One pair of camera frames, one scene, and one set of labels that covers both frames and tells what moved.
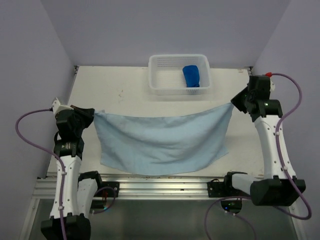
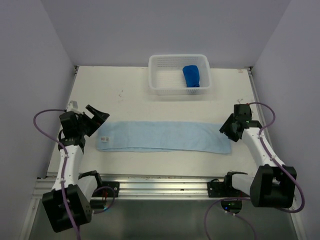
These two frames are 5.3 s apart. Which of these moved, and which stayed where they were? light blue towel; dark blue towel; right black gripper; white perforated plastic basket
Moved: light blue towel; right black gripper
Stayed: white perforated plastic basket; dark blue towel
